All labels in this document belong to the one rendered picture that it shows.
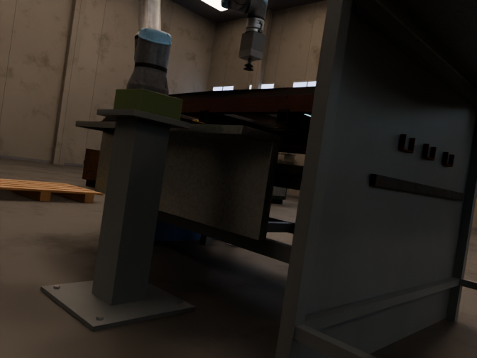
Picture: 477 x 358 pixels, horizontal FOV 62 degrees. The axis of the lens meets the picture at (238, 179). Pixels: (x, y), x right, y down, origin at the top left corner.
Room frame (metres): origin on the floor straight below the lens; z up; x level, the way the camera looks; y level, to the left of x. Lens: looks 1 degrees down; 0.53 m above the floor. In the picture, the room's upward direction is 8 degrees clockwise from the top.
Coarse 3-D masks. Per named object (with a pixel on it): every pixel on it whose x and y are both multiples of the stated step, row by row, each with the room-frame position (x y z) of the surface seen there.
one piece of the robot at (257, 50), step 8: (248, 32) 1.68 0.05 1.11; (256, 32) 1.66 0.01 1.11; (248, 40) 1.67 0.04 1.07; (256, 40) 1.66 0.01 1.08; (264, 40) 1.69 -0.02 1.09; (240, 48) 1.72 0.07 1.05; (248, 48) 1.66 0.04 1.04; (256, 48) 1.67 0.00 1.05; (240, 56) 1.71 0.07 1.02; (248, 56) 1.67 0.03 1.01; (256, 56) 1.67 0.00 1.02
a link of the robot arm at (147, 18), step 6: (138, 0) 1.54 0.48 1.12; (144, 0) 1.52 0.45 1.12; (150, 0) 1.53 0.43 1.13; (156, 0) 1.54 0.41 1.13; (138, 6) 1.54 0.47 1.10; (144, 6) 1.53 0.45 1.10; (150, 6) 1.53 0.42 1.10; (156, 6) 1.54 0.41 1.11; (138, 12) 1.55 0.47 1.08; (144, 12) 1.53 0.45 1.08; (150, 12) 1.53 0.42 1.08; (156, 12) 1.54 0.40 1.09; (138, 18) 1.55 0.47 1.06; (144, 18) 1.53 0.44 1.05; (150, 18) 1.53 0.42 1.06; (156, 18) 1.54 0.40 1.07; (138, 24) 1.55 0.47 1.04; (144, 24) 1.53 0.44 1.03; (150, 24) 1.53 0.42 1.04; (156, 24) 1.55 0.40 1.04; (138, 30) 1.56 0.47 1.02
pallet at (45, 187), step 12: (0, 180) 3.91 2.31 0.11; (12, 180) 4.11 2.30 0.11; (24, 180) 4.26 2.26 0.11; (24, 192) 3.90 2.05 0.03; (36, 192) 3.73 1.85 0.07; (48, 192) 3.74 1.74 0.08; (60, 192) 4.35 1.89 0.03; (72, 192) 3.92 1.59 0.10; (84, 192) 4.01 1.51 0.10; (96, 192) 4.11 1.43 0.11
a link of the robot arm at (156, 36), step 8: (144, 32) 1.40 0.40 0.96; (152, 32) 1.39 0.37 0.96; (160, 32) 1.40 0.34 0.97; (144, 40) 1.40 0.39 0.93; (152, 40) 1.39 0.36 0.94; (160, 40) 1.40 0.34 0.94; (168, 40) 1.43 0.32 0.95; (136, 48) 1.47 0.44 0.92; (144, 48) 1.40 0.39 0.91; (152, 48) 1.39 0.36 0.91; (160, 48) 1.41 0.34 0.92; (168, 48) 1.44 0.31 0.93; (136, 56) 1.42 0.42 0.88; (144, 56) 1.40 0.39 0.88; (152, 56) 1.40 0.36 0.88; (160, 56) 1.41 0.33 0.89; (168, 56) 1.45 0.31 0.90; (160, 64) 1.41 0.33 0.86
